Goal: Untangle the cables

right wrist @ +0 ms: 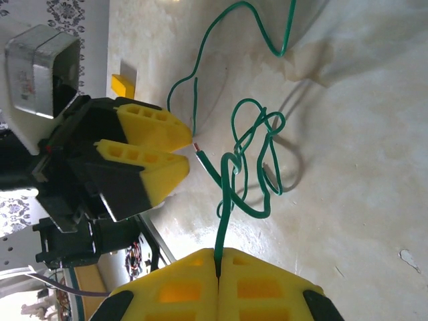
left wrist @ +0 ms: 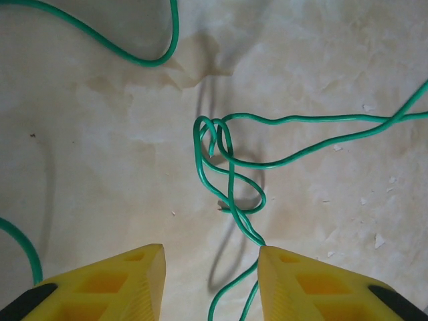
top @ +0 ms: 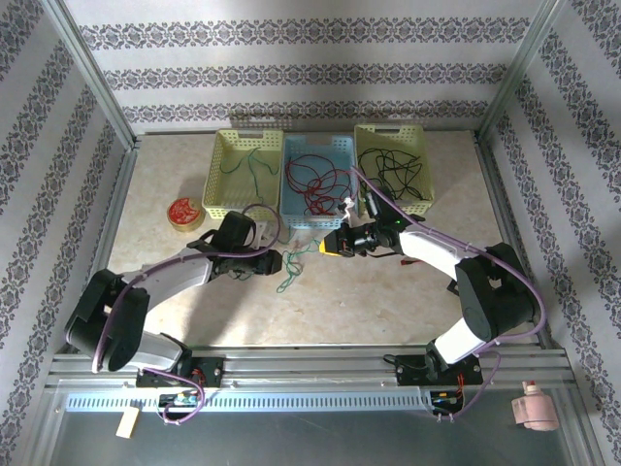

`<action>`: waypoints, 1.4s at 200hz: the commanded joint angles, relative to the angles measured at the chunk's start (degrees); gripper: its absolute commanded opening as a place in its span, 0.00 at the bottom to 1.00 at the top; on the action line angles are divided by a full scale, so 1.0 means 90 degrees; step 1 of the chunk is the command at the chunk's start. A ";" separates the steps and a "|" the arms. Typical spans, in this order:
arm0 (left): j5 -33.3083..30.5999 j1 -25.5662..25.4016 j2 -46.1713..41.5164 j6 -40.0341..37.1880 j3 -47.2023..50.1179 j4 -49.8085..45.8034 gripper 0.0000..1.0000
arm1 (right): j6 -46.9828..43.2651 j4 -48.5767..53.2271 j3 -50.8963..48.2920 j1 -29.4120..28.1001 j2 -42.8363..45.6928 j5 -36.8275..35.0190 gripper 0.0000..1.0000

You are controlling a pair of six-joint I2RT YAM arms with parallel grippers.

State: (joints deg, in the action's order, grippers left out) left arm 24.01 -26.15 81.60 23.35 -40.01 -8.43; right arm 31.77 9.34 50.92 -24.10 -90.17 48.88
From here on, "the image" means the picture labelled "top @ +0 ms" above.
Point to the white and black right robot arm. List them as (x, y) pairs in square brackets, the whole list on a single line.
[(427, 250)]

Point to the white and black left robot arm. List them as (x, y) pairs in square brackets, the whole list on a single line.
[(179, 276)]

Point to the yellow plastic basket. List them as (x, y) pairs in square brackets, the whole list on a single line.
[(417, 141), (238, 189)]

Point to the blue plastic basket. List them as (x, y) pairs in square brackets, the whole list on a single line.
[(347, 150)]

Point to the grey metal sheet panel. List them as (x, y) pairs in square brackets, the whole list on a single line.
[(310, 442)]

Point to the pink plastic bottle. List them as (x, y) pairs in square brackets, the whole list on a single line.
[(533, 410)]

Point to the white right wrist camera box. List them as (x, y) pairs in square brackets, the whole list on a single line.
[(350, 211)]

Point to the wide aluminium frame rail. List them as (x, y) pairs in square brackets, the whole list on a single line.
[(310, 369)]

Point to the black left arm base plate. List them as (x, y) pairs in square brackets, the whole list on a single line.
[(213, 371)]

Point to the aluminium side rail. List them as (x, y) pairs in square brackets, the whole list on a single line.
[(496, 194), (113, 213)]

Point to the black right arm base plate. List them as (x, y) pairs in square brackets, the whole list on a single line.
[(407, 371)]

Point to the aluminium frame post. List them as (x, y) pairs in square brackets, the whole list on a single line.
[(521, 68), (97, 87)]

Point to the beige tag on rail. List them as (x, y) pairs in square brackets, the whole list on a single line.
[(127, 423)]

